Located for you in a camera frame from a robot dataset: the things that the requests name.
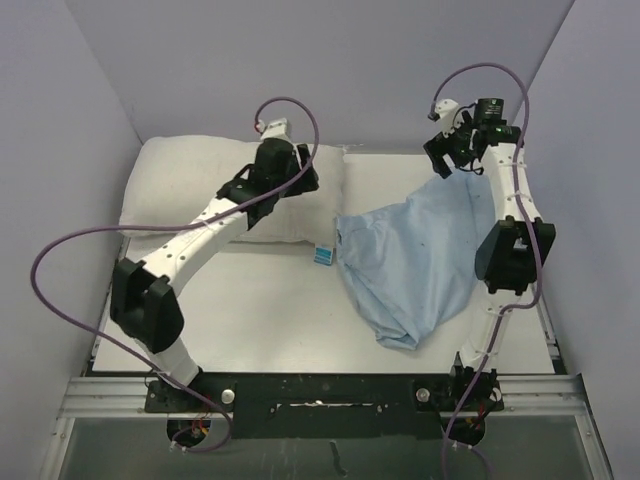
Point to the white pillow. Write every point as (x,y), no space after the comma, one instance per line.
(174,178)

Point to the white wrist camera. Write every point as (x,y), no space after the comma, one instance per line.
(279,129)
(447,115)

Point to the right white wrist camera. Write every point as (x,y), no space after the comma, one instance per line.
(447,115)

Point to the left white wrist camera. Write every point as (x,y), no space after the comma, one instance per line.
(279,129)

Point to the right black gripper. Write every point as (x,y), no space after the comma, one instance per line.
(439,145)

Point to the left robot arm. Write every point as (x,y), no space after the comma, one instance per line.
(144,299)

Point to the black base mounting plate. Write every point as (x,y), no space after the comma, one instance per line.
(336,406)

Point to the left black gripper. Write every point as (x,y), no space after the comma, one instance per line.
(304,185)

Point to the light blue pillowcase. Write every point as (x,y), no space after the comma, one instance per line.
(409,267)

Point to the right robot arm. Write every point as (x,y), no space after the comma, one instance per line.
(477,139)

